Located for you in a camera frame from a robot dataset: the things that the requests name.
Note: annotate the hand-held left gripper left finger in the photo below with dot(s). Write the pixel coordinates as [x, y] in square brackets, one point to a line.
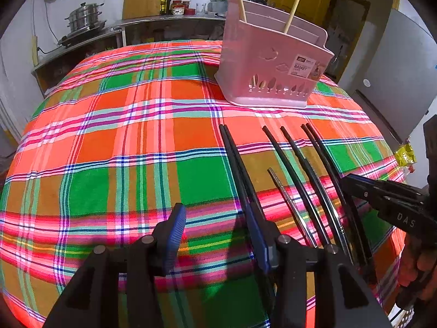
[176, 235]

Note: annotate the pink plastic utensil basket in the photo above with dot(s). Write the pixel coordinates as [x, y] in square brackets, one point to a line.
[273, 65]

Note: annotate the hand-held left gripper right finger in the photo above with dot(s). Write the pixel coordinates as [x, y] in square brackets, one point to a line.
[256, 237]

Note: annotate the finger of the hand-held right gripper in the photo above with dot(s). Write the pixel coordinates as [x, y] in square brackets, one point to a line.
[403, 217]
[382, 185]

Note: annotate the grey refrigerator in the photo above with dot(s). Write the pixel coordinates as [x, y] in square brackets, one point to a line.
[396, 68]

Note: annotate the yellow snack packet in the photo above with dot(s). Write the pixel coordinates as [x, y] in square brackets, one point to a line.
[406, 155]

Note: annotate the gas stove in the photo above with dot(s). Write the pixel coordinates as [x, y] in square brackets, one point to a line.
[83, 37]

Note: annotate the person's right hand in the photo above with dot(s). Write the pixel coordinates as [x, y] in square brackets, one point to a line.
[418, 263]

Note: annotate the dark glass bottle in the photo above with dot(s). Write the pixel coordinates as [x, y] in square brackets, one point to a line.
[169, 3]
[163, 5]

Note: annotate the steel steamer pot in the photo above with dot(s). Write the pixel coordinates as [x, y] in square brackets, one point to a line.
[84, 17]

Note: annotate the kitchen counter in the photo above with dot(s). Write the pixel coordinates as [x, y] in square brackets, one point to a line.
[102, 46]

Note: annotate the metal chopstick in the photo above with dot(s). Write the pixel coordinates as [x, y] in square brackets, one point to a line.
[290, 201]

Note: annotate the plaid tablecloth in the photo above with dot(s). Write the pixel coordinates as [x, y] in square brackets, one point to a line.
[129, 150]

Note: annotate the red lidded jars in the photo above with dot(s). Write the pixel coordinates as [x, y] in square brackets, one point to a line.
[181, 8]

